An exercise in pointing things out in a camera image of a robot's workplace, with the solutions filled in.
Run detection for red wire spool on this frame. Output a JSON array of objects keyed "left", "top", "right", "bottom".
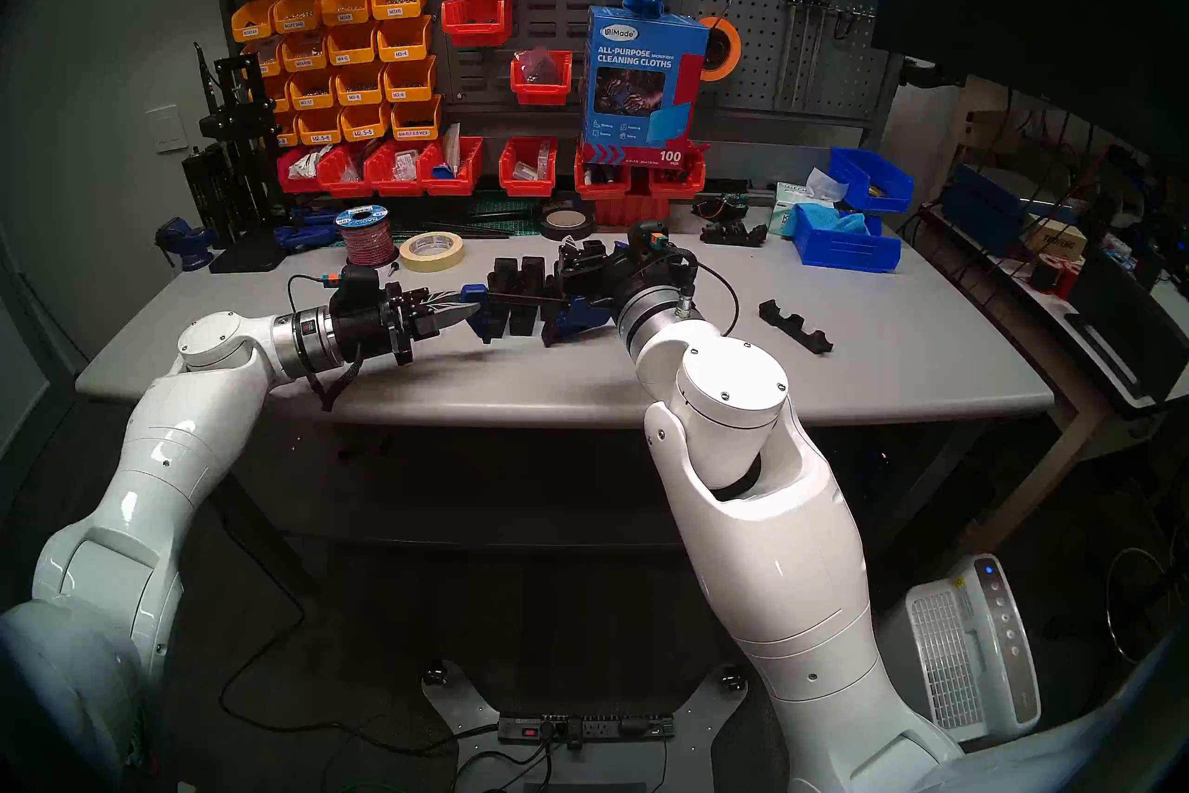
[{"left": 334, "top": 204, "right": 396, "bottom": 269}]

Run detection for black power strip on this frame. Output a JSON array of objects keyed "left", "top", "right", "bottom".
[{"left": 499, "top": 712, "right": 676, "bottom": 746}]

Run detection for orange tape roll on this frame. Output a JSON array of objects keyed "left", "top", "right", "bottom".
[{"left": 699, "top": 15, "right": 743, "bottom": 82}]

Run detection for blue bench vise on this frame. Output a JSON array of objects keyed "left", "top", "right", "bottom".
[{"left": 154, "top": 217, "right": 216, "bottom": 272}]

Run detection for white air purifier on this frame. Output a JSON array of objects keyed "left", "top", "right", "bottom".
[{"left": 906, "top": 554, "right": 1041, "bottom": 744}]

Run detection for blue cloth in bin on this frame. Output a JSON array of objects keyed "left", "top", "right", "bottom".
[{"left": 806, "top": 206, "right": 871, "bottom": 236}]

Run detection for blue hand clamp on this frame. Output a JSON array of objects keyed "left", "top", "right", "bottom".
[{"left": 274, "top": 208, "right": 340, "bottom": 251}]

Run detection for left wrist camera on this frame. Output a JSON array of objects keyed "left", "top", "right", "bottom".
[{"left": 320, "top": 264, "right": 384, "bottom": 307}]

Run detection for white light switch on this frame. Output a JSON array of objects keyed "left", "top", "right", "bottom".
[{"left": 146, "top": 104, "right": 189, "bottom": 154}]

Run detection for blue black bar clamp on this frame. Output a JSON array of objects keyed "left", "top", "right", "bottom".
[{"left": 460, "top": 243, "right": 619, "bottom": 348}]

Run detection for beige masking tape roll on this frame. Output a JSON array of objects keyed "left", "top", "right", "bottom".
[{"left": 399, "top": 231, "right": 465, "bottom": 274}]

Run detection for black printed clip block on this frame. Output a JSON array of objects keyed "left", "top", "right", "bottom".
[{"left": 699, "top": 220, "right": 769, "bottom": 247}]

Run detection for green cutting mat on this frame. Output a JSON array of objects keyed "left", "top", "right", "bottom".
[{"left": 390, "top": 192, "right": 549, "bottom": 236}]

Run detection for blue cleaning cloths box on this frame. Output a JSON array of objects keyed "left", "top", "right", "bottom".
[{"left": 583, "top": 4, "right": 710, "bottom": 168}]

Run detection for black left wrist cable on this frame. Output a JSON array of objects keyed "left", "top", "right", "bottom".
[{"left": 286, "top": 271, "right": 365, "bottom": 413}]

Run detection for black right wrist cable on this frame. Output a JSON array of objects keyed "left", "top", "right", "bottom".
[{"left": 669, "top": 246, "right": 741, "bottom": 339}]

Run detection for small cardboard box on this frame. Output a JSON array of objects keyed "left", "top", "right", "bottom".
[{"left": 1022, "top": 220, "right": 1088, "bottom": 261}]

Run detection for black printed notched bracket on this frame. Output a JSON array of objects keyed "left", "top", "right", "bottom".
[{"left": 759, "top": 300, "right": 834, "bottom": 355}]

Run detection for black floor cable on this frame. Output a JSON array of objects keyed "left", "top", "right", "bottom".
[{"left": 218, "top": 512, "right": 503, "bottom": 755}]

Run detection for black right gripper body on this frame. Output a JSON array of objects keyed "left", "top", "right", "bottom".
[{"left": 576, "top": 247, "right": 694, "bottom": 311}]

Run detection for black tool stand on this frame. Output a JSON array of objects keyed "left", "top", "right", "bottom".
[{"left": 181, "top": 43, "right": 284, "bottom": 274}]

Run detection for blue equipment case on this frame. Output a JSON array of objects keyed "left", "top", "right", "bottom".
[{"left": 943, "top": 164, "right": 1083, "bottom": 253}]

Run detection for green white tissue box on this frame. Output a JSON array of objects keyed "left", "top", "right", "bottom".
[{"left": 776, "top": 169, "right": 848, "bottom": 236}]

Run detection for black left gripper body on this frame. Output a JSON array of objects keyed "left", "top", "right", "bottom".
[{"left": 334, "top": 283, "right": 418, "bottom": 367}]

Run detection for black flat device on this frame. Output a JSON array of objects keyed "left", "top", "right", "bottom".
[{"left": 1064, "top": 248, "right": 1189, "bottom": 402}]

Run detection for black tape roll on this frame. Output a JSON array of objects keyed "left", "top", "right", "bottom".
[{"left": 540, "top": 204, "right": 595, "bottom": 242}]

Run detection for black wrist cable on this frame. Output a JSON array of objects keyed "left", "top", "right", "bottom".
[
  {"left": 669, "top": 246, "right": 741, "bottom": 339},
  {"left": 286, "top": 271, "right": 365, "bottom": 413}
]

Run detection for white side desk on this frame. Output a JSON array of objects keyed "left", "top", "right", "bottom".
[{"left": 920, "top": 201, "right": 1189, "bottom": 560}]

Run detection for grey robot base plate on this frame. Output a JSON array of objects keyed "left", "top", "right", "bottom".
[{"left": 423, "top": 661, "right": 749, "bottom": 793}]

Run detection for stacked red storage bins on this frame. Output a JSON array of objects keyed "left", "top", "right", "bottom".
[{"left": 594, "top": 192, "right": 672, "bottom": 228}]

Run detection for blue plastic storage bin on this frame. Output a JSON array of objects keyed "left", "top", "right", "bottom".
[
  {"left": 829, "top": 147, "right": 915, "bottom": 214},
  {"left": 792, "top": 204, "right": 902, "bottom": 274}
]

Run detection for red storage bin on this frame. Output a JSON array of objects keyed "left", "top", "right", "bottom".
[
  {"left": 574, "top": 145, "right": 633, "bottom": 199},
  {"left": 499, "top": 136, "right": 558, "bottom": 197},
  {"left": 440, "top": 0, "right": 514, "bottom": 49},
  {"left": 316, "top": 143, "right": 372, "bottom": 199},
  {"left": 650, "top": 143, "right": 707, "bottom": 199},
  {"left": 418, "top": 136, "right": 484, "bottom": 197},
  {"left": 277, "top": 148, "right": 321, "bottom": 195},
  {"left": 509, "top": 50, "right": 573, "bottom": 106},
  {"left": 364, "top": 141, "right": 428, "bottom": 197}
]

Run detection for red thread spool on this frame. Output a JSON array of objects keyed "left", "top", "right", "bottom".
[{"left": 1031, "top": 252, "right": 1083, "bottom": 300}]

